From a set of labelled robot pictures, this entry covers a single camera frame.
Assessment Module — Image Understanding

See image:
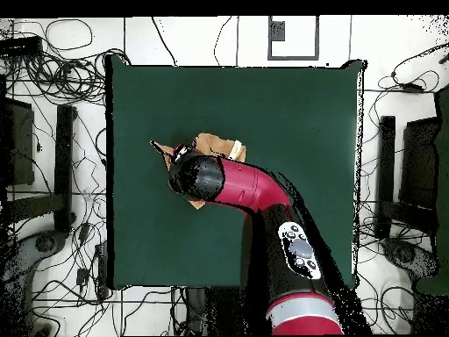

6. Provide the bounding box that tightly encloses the tan terry towel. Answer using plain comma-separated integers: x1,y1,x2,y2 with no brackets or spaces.
152,132,247,212

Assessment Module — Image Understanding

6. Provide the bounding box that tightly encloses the flat black box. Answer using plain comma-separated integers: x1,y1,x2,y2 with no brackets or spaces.
0,35,44,57

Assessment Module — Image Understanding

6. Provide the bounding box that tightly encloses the dark green table cloth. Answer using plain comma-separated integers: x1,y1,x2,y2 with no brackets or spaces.
104,54,367,290

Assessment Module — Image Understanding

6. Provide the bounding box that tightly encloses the black upright stand bar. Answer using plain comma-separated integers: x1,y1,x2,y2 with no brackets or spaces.
374,115,397,240
53,104,77,233

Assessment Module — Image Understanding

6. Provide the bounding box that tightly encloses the black power strip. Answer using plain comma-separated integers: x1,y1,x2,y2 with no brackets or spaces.
94,241,110,300

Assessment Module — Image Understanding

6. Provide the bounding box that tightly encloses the large black case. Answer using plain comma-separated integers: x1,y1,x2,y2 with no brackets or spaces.
0,96,35,187
398,117,442,212

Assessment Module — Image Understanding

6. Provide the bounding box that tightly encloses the grey office chair base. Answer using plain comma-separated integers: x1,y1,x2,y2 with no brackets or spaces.
381,237,440,279
0,229,68,336

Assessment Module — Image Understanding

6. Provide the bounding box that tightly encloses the long black floor cable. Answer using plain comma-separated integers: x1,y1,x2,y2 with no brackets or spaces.
151,16,177,68
213,15,233,68

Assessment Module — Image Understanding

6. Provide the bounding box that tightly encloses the tangled black cable bundle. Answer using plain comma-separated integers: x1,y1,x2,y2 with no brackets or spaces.
3,47,132,106

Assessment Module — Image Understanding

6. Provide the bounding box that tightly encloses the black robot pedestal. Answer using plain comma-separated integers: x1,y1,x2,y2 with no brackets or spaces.
183,286,271,336

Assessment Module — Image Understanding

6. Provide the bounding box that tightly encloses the grey square floor frame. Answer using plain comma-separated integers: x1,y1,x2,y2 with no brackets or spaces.
267,15,320,61

